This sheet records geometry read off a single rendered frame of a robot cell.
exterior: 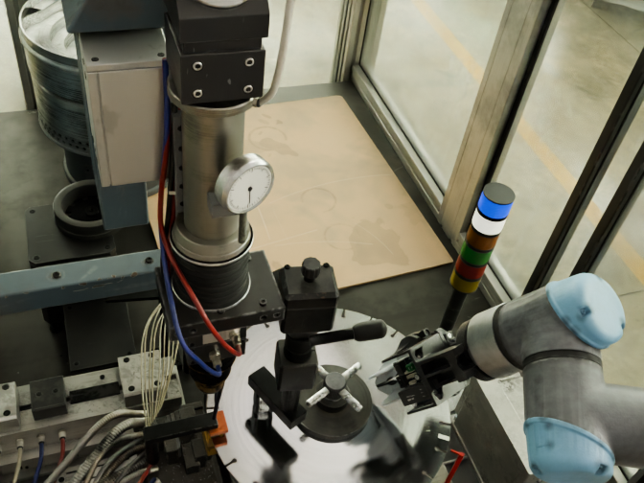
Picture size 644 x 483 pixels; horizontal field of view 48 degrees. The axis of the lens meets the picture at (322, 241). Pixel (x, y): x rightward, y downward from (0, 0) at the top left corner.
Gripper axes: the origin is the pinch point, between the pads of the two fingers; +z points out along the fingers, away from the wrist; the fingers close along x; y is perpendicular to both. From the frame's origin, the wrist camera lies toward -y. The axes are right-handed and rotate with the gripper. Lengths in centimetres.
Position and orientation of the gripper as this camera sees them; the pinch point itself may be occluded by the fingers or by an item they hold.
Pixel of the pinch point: (386, 381)
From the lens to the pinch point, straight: 98.2
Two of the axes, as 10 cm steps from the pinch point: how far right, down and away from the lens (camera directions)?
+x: 4.4, 8.9, -1.2
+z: -5.6, 3.8, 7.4
